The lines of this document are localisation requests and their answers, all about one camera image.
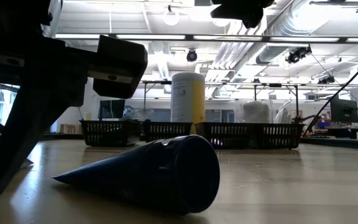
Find white items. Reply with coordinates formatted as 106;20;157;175
242;101;272;124

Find silver ventilation duct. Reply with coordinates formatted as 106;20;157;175
246;0;326;65

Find black monitor on arm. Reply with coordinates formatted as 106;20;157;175
329;97;358;123

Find black slotted plastic basket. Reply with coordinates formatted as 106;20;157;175
79;119;143;147
142;121;194;144
195;121;250;149
249;123;306;149

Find printed white pouch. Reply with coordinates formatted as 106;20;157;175
271;99;292;124

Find white yellow wipes canister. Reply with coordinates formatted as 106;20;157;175
170;72;206;135

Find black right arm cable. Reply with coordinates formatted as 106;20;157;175
303;49;358;138

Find black overhead light rail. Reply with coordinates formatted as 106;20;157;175
54;33;358;44

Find black framed workbench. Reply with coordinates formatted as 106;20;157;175
135;80;301;121

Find black computer monitor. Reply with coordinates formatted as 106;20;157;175
99;99;126;120

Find dark blue squeeze tube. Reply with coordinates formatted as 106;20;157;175
52;134;221;215

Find white ring ceiling lamp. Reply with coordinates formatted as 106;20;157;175
162;8;181;27

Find dark background desk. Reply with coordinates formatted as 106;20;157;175
306;126;358;139

